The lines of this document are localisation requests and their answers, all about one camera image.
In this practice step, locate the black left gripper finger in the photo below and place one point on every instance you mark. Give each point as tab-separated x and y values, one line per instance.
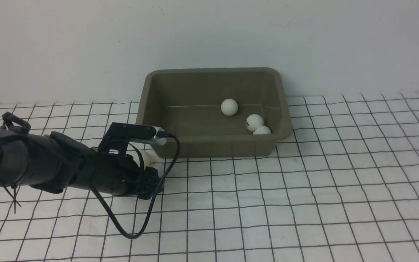
149	184

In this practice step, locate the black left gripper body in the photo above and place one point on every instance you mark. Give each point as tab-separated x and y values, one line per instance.
111	173

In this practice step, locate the white ping-pong ball with logo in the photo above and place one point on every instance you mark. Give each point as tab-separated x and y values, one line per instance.
254	121

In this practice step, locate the white black-grid tablecloth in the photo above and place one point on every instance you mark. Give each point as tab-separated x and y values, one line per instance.
344	187

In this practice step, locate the olive green plastic bin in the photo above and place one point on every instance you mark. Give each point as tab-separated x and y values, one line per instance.
186	103

